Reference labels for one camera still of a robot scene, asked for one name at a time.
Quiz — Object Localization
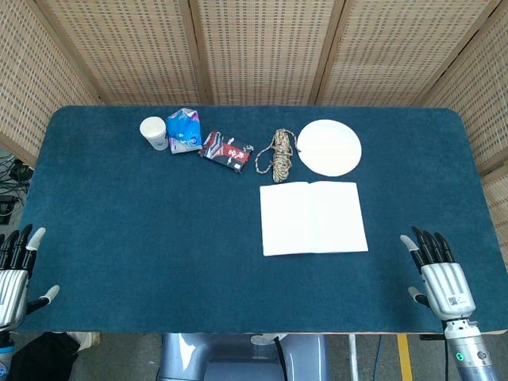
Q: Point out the white paper cup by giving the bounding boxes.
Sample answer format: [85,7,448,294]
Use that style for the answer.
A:
[139,116,169,152]

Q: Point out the blue table mat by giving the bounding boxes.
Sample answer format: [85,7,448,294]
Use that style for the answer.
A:
[17,105,503,335]

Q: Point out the white sneaker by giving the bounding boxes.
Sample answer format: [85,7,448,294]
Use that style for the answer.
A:
[65,331,102,354]

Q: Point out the grey robot torso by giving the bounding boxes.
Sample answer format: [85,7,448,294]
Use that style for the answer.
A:
[156,332,330,381]

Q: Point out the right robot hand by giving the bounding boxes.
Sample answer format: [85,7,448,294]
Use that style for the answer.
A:
[399,225,477,321]

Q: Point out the blue tissue pack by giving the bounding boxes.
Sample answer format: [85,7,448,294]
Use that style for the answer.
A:
[165,107,204,155]

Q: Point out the white paper plate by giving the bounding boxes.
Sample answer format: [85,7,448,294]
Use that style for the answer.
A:
[296,119,363,177]

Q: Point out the woven bamboo screen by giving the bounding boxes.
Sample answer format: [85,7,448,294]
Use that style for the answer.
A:
[0,0,508,255]

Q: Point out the coiled braided rope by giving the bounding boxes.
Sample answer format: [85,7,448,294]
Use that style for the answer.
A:
[254,128,298,184]

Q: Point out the black floor cables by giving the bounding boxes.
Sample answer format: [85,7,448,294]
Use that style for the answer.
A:
[0,148,35,227]

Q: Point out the white notebook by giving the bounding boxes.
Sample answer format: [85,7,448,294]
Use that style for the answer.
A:
[259,180,369,257]

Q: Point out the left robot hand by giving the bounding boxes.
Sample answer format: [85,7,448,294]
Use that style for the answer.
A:
[0,224,60,331]

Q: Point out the black red snack packet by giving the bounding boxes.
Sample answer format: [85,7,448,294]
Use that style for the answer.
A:
[198,129,255,175]

